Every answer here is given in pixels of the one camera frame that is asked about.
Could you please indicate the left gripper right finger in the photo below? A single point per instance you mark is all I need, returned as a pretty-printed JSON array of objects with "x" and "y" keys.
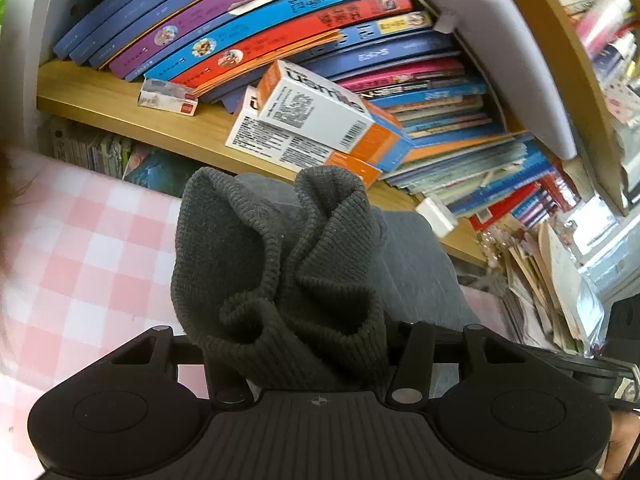
[{"x": 411, "y": 358}]

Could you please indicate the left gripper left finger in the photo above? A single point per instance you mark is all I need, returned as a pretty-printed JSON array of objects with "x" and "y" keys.
[{"x": 226, "y": 387}]

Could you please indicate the grey fleece pants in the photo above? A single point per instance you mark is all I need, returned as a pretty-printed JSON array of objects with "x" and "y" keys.
[{"x": 296, "y": 285}]

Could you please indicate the stack of papers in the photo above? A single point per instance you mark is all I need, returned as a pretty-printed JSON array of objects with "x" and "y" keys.
[{"x": 549, "y": 305}]

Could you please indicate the pink checkered desk mat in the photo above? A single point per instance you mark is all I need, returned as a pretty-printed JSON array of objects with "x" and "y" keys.
[{"x": 87, "y": 266}]

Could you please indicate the lower orange white box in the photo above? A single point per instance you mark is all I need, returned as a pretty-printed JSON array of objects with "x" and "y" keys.
[{"x": 288, "y": 150}]

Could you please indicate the orange white box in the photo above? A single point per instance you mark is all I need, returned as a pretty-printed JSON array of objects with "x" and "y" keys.
[
  {"x": 288, "y": 150},
  {"x": 302, "y": 102}
]

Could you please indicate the upper orange white box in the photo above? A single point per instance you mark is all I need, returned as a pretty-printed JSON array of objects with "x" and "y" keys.
[{"x": 302, "y": 102}]

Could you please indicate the small red white box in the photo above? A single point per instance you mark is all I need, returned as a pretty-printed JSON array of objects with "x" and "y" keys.
[{"x": 168, "y": 97}]

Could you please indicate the red book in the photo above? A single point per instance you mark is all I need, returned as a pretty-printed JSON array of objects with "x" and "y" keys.
[{"x": 291, "y": 37}]

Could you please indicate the grey laptop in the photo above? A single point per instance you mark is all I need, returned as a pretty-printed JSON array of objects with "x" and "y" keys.
[{"x": 500, "y": 39}]

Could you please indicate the light blue book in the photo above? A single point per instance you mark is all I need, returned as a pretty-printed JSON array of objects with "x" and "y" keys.
[{"x": 237, "y": 24}]

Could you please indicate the dark blue book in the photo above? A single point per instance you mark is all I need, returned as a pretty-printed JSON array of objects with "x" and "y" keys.
[{"x": 99, "y": 26}]

